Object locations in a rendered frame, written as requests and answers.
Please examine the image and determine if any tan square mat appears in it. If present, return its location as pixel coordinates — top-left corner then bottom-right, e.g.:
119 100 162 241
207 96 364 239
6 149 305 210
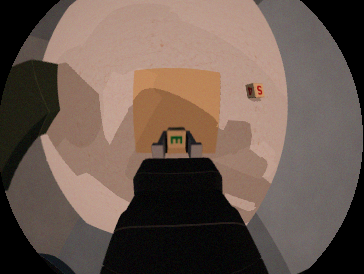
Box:
133 68 220 153

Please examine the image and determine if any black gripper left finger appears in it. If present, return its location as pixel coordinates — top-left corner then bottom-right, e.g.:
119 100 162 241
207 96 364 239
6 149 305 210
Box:
151 131 168 158

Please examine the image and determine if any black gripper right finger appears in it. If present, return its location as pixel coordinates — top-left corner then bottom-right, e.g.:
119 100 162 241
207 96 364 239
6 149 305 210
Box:
185 131 203 158

